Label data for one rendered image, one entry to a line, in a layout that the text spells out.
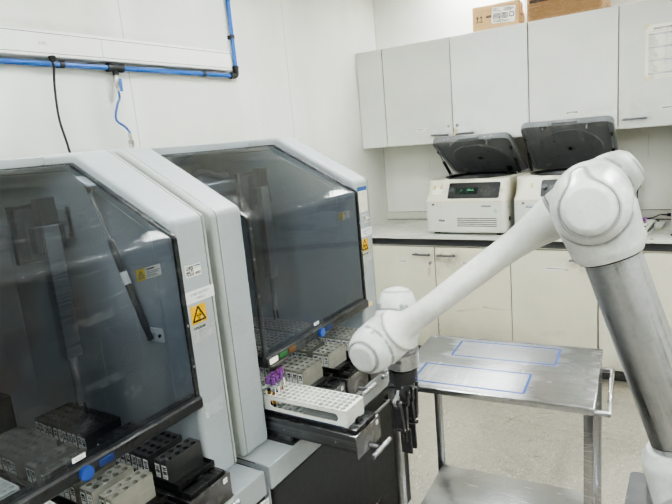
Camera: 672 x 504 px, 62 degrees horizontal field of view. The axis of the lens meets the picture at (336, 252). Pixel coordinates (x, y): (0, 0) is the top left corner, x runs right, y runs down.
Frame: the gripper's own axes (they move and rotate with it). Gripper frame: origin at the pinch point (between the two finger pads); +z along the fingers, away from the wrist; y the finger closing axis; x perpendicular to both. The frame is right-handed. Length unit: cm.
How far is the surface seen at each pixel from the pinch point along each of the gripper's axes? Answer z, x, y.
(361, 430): -1.1, -12.8, 2.9
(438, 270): 14, -84, -229
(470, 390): -2.1, 7.6, -28.0
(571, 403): -1.6, 35.6, -30.1
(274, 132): -89, -151, -153
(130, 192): -72, -55, 31
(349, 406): -7.2, -16.5, 2.0
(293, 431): 1.3, -33.6, 6.7
